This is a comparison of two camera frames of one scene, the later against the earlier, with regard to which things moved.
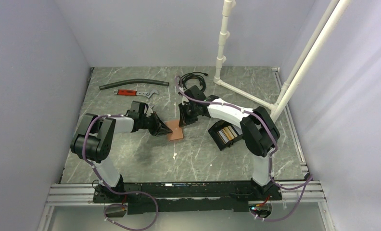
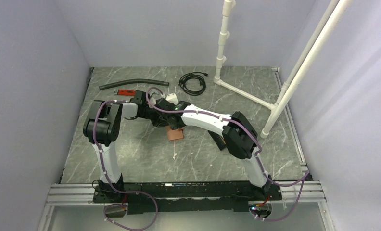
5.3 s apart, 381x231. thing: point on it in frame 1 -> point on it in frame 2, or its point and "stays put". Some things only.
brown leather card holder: [177, 133] stays put
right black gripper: [184, 120] -> [174, 127]
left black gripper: [161, 128] -> [158, 120]
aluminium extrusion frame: [303, 192] stays put
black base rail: [182, 198] stays put
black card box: [213, 132] stays put
